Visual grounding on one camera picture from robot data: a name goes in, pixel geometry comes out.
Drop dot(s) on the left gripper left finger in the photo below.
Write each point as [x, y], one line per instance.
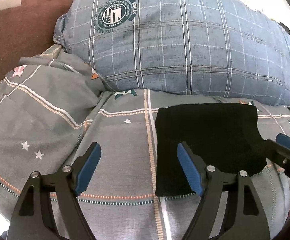
[33, 217]

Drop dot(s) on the brown headboard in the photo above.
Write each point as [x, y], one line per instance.
[26, 29]

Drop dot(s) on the grey patterned bed sheet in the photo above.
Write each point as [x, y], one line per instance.
[52, 110]

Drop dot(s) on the black pants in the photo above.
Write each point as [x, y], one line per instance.
[222, 134]

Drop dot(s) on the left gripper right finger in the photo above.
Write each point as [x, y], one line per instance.
[229, 208]

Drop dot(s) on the blue plaid pillow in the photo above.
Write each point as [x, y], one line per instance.
[210, 47]

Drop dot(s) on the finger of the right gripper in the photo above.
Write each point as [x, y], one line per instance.
[289, 141]
[276, 153]

